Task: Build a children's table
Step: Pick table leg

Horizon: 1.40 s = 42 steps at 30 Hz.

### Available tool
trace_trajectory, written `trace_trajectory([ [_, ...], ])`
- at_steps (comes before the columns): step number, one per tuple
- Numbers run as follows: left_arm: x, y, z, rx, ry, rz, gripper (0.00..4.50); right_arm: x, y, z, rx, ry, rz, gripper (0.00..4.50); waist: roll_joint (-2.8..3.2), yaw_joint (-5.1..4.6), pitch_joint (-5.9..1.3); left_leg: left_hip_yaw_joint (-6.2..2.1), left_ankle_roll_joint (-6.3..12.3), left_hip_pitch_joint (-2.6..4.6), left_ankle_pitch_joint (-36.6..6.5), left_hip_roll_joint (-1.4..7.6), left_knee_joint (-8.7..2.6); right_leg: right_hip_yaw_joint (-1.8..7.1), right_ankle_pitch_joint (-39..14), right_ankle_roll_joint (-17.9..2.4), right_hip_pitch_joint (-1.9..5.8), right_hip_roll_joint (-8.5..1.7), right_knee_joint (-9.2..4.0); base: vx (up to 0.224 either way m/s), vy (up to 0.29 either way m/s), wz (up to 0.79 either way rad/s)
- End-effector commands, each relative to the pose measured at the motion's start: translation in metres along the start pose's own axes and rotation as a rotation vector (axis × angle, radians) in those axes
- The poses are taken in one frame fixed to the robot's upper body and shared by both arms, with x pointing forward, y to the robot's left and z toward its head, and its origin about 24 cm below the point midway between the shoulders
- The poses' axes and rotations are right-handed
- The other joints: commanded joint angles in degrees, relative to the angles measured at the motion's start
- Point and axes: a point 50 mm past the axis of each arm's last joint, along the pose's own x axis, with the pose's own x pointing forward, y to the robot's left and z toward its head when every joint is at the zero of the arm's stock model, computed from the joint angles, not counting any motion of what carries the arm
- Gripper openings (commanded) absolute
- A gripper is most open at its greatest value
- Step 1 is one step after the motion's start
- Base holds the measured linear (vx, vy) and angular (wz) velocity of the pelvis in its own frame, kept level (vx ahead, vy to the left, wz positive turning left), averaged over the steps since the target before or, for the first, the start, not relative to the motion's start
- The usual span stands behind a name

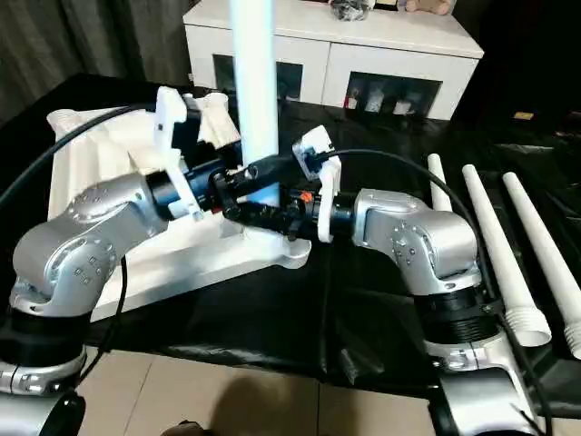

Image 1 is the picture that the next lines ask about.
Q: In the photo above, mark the grey curtain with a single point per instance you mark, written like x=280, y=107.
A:
x=68, y=41

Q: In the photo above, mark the beige plush toy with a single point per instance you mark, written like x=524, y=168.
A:
x=426, y=5

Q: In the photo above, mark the white plastic table top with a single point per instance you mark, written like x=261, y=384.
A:
x=91, y=191

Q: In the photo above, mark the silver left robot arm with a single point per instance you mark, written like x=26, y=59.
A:
x=77, y=245

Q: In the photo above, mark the small yellow tag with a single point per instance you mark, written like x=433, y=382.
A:
x=523, y=115

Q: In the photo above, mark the white cabinet with glass doors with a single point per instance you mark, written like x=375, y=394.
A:
x=386, y=50

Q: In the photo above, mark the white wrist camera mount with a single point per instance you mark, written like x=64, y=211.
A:
x=318, y=150
x=170, y=136

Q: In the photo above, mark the white plastic table leg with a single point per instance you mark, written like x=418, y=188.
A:
x=495, y=236
x=540, y=245
x=256, y=91
x=439, y=181

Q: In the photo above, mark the dark crumpled plastic bag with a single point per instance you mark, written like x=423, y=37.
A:
x=351, y=10

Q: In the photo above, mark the black mat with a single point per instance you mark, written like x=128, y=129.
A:
x=363, y=318

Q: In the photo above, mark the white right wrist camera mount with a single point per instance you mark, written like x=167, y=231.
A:
x=318, y=150

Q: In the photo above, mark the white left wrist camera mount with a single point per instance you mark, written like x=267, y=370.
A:
x=170, y=136

